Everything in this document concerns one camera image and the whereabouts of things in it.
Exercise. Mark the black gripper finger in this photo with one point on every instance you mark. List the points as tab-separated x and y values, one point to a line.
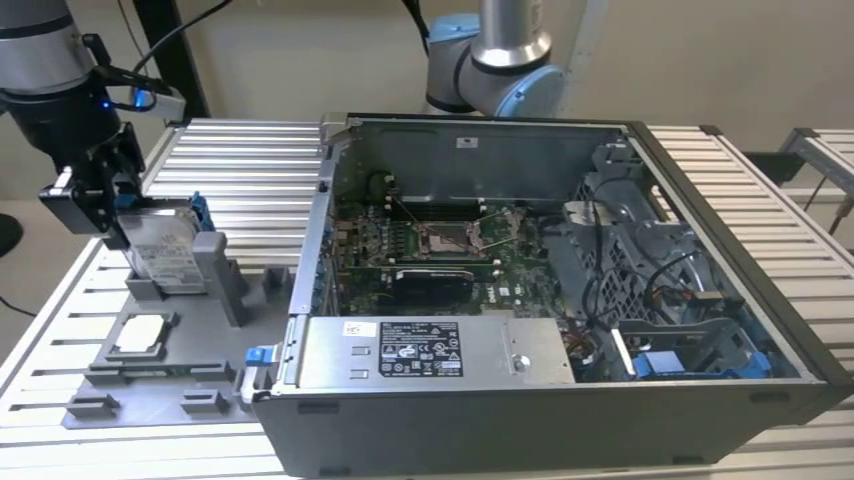
80	205
129	155

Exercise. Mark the hard disk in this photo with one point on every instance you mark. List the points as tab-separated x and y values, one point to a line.
166	255

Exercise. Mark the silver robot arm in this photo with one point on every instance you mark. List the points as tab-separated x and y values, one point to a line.
507	30

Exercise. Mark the metal disk bay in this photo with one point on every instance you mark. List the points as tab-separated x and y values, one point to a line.
667	330

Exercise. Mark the empty blue disk carrier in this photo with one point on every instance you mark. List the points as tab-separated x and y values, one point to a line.
656	362

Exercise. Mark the black round base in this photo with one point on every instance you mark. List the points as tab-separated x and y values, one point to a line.
8	235

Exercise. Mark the silver CPU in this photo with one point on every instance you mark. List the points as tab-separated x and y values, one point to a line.
140	335

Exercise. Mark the grey parts rack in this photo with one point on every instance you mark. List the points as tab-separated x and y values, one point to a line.
173	350

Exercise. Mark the green RAM stick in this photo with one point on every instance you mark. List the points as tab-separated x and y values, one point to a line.
173	372

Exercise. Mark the blue case latch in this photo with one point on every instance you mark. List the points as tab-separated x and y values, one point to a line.
256	357

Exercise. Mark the black RAM slot bank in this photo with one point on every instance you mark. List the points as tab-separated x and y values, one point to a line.
440	202

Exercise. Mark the CPU socket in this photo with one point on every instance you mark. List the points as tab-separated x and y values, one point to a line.
440	242

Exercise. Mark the black graphics card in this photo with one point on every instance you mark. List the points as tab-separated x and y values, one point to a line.
433	285

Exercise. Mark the green motherboard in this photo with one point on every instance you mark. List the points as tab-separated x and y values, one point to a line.
520	280

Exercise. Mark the silver power supply unit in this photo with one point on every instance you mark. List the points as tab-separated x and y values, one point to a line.
480	350

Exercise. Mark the grey open PC case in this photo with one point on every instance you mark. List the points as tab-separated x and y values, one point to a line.
467	425

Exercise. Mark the grey perforated drive cage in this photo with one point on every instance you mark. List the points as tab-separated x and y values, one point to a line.
620	290

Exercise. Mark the metal slat side table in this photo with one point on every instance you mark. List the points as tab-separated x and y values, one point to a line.
830	145

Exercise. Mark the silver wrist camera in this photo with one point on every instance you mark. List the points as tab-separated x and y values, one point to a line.
166	102

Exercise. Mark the black upright post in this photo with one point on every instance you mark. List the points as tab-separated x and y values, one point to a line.
176	60

